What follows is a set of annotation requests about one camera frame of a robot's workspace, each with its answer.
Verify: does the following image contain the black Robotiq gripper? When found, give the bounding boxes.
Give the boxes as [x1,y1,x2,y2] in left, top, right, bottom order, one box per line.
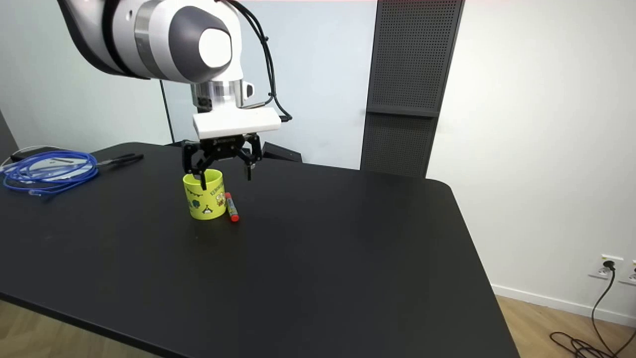
[180,131,264,195]

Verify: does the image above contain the orange marker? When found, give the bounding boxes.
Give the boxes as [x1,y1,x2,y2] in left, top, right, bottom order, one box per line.
[222,191,242,227]

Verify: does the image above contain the yellow mug with face print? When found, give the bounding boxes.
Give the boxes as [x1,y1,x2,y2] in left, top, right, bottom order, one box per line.
[180,167,228,223]

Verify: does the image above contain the small black box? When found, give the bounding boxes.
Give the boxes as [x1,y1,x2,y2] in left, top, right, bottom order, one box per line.
[258,139,304,165]

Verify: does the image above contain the thin black vertical rod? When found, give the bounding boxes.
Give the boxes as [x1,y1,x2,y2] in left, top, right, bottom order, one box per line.
[159,80,178,145]

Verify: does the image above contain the grey perforated column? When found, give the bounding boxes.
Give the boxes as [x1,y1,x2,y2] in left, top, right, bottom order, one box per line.
[357,0,467,181]

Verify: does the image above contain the grey slanted board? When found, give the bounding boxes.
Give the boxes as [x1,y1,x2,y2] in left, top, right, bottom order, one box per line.
[0,109,19,165]

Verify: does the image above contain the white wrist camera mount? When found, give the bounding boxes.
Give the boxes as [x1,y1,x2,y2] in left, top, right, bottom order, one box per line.
[190,103,284,143]

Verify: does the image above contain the black-handled pliers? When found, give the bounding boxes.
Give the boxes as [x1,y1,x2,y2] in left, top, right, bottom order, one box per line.
[93,151,147,175]

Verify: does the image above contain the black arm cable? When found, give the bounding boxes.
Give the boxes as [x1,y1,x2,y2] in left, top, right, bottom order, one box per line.
[226,0,294,125]

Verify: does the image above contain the white cable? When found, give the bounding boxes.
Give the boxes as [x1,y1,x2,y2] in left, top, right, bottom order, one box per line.
[25,155,79,177]

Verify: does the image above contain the blue coiled cable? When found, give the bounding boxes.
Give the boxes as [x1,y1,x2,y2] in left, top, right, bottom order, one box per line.
[0,147,101,201]

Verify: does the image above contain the white wall outlet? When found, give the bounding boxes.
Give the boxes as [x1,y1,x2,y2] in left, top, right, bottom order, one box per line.
[588,253,626,282]

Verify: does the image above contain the black power cord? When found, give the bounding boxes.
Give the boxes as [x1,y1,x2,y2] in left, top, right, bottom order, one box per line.
[546,261,636,358]

